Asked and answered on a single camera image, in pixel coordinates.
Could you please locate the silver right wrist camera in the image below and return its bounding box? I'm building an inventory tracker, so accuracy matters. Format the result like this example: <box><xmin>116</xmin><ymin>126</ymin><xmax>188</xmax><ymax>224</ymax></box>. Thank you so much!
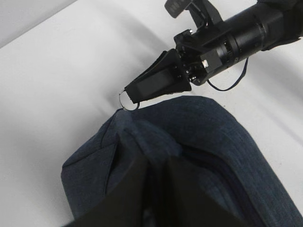
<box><xmin>164</xmin><ymin>0</ymin><xmax>223</xmax><ymax>29</ymax></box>

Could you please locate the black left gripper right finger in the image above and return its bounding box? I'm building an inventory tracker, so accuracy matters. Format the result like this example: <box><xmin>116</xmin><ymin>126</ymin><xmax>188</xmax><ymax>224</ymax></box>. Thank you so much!
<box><xmin>164</xmin><ymin>157</ymin><xmax>247</xmax><ymax>227</ymax></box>

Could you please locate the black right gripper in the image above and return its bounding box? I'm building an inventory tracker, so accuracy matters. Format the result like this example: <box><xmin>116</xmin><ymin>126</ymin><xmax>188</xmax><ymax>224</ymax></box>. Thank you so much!
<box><xmin>124</xmin><ymin>30</ymin><xmax>223</xmax><ymax>104</ymax></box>

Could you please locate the dark blue lunch bag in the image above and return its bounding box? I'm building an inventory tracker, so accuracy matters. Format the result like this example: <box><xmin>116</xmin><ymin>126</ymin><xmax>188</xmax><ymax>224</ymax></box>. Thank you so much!
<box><xmin>61</xmin><ymin>96</ymin><xmax>303</xmax><ymax>227</ymax></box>

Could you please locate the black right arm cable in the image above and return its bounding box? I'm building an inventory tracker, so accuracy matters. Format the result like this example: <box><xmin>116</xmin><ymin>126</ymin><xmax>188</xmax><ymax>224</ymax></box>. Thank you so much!
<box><xmin>207</xmin><ymin>58</ymin><xmax>249</xmax><ymax>92</ymax></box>

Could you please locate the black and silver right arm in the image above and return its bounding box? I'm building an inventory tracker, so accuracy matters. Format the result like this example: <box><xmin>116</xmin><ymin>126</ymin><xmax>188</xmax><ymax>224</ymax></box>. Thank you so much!
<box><xmin>124</xmin><ymin>0</ymin><xmax>303</xmax><ymax>104</ymax></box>

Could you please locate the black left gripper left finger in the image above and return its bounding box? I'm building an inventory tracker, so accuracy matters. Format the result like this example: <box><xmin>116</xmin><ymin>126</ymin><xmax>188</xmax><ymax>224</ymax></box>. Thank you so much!
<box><xmin>67</xmin><ymin>156</ymin><xmax>148</xmax><ymax>227</ymax></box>

